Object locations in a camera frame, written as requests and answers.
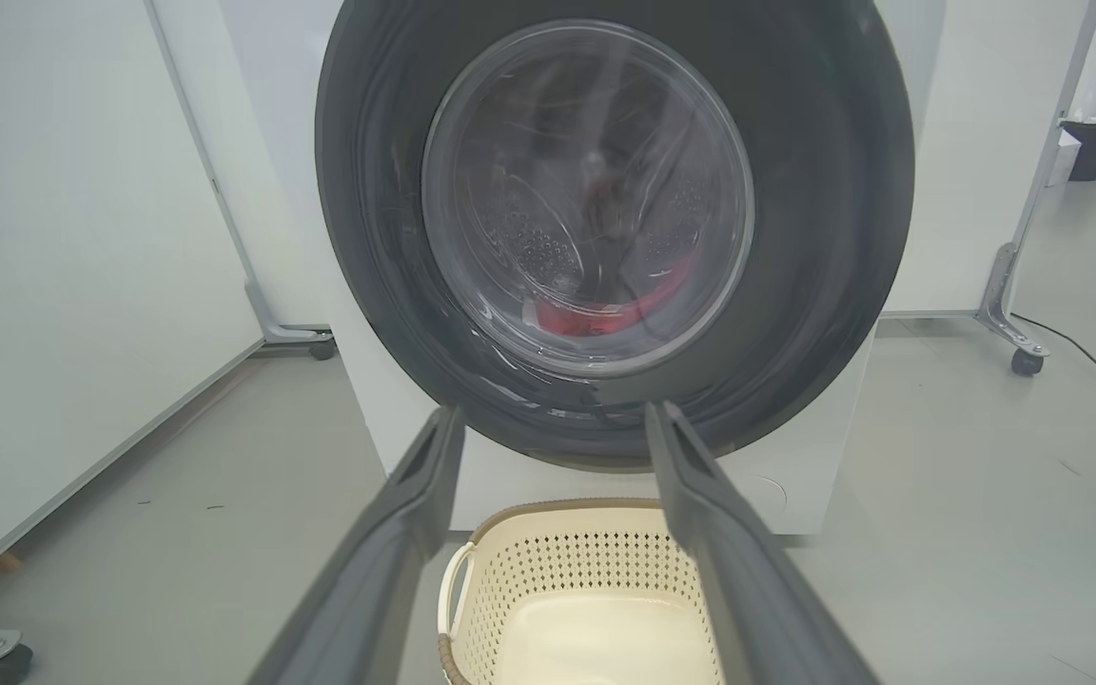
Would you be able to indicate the small white box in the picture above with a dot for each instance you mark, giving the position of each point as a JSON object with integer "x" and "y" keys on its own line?
{"x": 1062, "y": 157}

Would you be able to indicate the red clothes with white trim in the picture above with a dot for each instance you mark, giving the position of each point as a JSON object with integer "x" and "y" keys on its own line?
{"x": 605, "y": 323}

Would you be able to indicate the black trash bin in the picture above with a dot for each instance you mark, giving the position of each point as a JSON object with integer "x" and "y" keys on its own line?
{"x": 1092, "y": 152}

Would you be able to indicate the round black glass washer door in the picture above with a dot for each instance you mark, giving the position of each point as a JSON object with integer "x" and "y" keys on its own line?
{"x": 824, "y": 190}

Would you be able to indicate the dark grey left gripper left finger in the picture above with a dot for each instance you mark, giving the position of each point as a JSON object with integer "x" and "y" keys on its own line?
{"x": 377, "y": 571}

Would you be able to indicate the white front-load washing machine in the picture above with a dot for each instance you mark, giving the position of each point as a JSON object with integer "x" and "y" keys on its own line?
{"x": 795, "y": 495}

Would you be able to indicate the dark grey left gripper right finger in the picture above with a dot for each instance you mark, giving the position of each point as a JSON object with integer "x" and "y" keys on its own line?
{"x": 738, "y": 571}

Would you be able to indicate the cream perforated laundry basket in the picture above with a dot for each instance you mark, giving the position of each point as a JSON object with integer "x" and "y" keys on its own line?
{"x": 586, "y": 571}

